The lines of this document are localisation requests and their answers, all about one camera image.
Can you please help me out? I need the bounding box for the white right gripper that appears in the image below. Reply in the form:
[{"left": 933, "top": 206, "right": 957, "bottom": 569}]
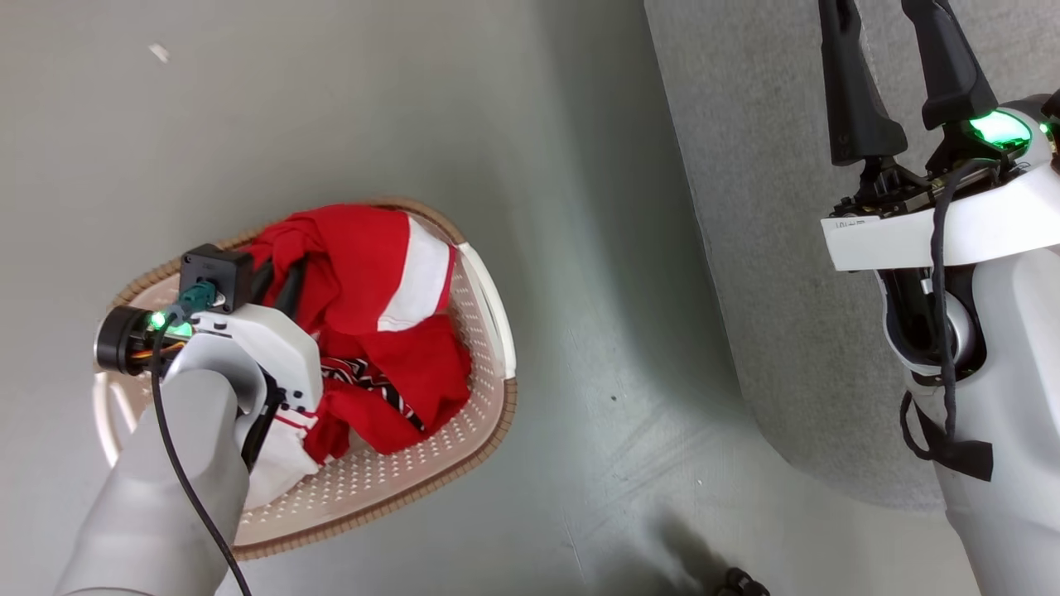
[{"left": 818, "top": 0, "right": 1060, "bottom": 273}]

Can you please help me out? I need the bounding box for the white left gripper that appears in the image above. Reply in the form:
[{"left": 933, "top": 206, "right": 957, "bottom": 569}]
[{"left": 95, "top": 261, "right": 325, "bottom": 416}]

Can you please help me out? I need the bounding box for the red and white clothing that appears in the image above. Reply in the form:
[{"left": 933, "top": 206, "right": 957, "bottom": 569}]
[{"left": 240, "top": 203, "right": 474, "bottom": 511}]

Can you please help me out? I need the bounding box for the cream perforated laundry basket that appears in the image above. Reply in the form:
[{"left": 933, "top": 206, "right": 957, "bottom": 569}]
[{"left": 93, "top": 197, "right": 518, "bottom": 560}]

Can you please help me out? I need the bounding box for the grey fabric sofa seat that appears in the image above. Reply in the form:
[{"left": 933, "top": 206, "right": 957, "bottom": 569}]
[{"left": 644, "top": 0, "right": 1060, "bottom": 512}]

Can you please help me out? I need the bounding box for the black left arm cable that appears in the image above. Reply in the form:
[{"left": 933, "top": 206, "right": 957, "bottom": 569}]
[{"left": 151, "top": 281, "right": 253, "bottom": 596}]

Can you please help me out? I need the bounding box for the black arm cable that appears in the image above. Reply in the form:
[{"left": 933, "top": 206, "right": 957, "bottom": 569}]
[
  {"left": 151, "top": 281, "right": 253, "bottom": 596},
  {"left": 899, "top": 157, "right": 1005, "bottom": 483}
]

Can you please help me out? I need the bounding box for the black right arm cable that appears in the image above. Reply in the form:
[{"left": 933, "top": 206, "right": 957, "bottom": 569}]
[{"left": 899, "top": 157, "right": 1005, "bottom": 483}]

